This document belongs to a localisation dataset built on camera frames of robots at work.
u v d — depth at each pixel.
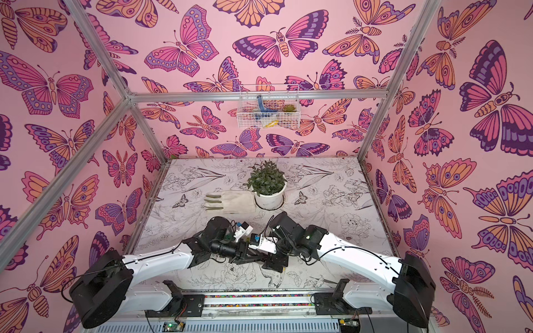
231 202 1.02
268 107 0.95
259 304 0.75
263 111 0.94
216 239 0.66
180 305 0.67
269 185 0.87
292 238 0.57
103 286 0.42
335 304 0.65
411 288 0.39
